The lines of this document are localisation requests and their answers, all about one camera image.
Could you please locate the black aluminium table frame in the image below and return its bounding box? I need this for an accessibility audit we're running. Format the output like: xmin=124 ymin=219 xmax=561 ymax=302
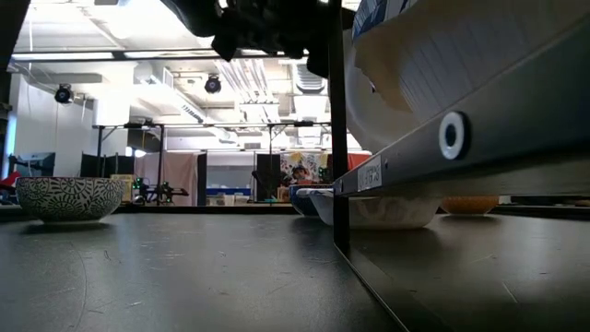
xmin=0 ymin=204 xmax=590 ymax=220

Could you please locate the black background rig frame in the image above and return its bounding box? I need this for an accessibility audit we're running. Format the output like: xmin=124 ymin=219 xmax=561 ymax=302
xmin=91 ymin=120 xmax=333 ymax=207

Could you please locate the yellow box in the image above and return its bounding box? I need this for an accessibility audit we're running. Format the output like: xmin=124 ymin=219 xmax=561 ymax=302
xmin=110 ymin=173 xmax=136 ymax=203

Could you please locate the dark background monitor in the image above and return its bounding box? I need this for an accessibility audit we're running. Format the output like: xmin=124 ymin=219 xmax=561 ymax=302
xmin=7 ymin=151 xmax=56 ymax=179

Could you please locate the wood-topped metal shelf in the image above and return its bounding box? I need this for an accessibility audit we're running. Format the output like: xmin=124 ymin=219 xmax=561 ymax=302
xmin=327 ymin=0 xmax=590 ymax=332

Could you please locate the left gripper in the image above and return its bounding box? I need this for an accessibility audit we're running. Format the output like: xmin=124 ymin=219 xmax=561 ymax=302
xmin=211 ymin=0 xmax=331 ymax=79

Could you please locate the orange-red panel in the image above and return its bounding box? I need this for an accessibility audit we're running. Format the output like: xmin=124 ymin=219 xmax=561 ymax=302
xmin=346 ymin=152 xmax=372 ymax=171

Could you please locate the dark patterned ceramic bowl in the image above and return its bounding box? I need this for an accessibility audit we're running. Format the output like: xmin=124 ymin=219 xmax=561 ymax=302
xmin=15 ymin=176 xmax=126 ymax=223

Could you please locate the black partition panel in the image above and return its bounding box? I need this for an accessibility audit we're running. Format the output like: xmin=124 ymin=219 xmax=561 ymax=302
xmin=255 ymin=153 xmax=282 ymax=203
xmin=80 ymin=153 xmax=136 ymax=179

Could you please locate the blue zigzag ceramic bowl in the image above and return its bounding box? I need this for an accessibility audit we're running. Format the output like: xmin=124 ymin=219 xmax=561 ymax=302
xmin=289 ymin=183 xmax=334 ymax=218

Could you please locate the person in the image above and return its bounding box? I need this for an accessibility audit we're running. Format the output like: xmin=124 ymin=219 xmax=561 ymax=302
xmin=289 ymin=164 xmax=314 ymax=185

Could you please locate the red background object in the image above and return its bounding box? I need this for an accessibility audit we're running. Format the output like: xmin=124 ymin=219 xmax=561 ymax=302
xmin=0 ymin=171 xmax=22 ymax=193

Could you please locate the beige curtain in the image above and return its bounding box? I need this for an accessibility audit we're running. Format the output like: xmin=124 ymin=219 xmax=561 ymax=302
xmin=137 ymin=151 xmax=199 ymax=207

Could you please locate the colourful wall poster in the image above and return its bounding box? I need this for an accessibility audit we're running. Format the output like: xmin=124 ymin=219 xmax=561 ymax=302
xmin=279 ymin=151 xmax=331 ymax=185

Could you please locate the black table mat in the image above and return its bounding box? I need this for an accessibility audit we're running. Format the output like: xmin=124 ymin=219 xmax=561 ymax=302
xmin=0 ymin=205 xmax=590 ymax=332

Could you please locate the orange textured bowl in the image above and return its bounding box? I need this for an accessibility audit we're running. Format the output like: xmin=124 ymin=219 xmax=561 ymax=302
xmin=440 ymin=196 xmax=502 ymax=216

